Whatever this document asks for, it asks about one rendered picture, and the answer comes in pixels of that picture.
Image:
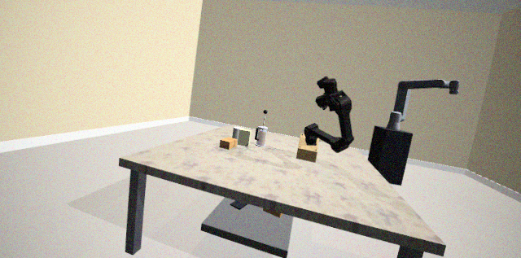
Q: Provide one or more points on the white cylinder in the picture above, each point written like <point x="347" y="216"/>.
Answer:
<point x="236" y="132"/>

